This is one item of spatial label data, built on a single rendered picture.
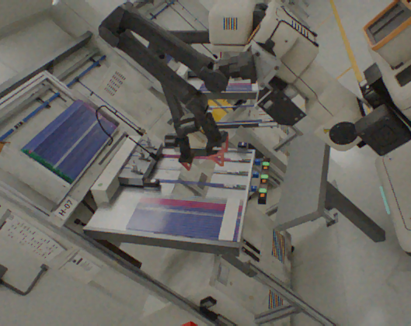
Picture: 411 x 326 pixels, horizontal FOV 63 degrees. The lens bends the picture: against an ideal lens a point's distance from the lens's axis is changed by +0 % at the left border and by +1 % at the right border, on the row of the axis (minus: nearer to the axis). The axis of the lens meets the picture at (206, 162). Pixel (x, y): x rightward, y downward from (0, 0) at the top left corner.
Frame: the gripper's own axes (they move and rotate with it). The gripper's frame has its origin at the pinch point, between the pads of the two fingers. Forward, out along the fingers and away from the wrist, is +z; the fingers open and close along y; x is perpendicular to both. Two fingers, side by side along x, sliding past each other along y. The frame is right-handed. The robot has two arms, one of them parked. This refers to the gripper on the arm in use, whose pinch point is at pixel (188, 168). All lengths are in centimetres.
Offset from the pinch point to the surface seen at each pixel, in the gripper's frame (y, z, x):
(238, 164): -7.0, 1.8, 26.0
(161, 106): -97, 12, -49
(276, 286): 53, 19, 48
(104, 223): 43, 0, -30
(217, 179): 6.5, 1.5, 17.2
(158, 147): -11.5, -6.0, -19.8
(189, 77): -128, 0, -31
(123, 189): 19.2, -0.3, -30.7
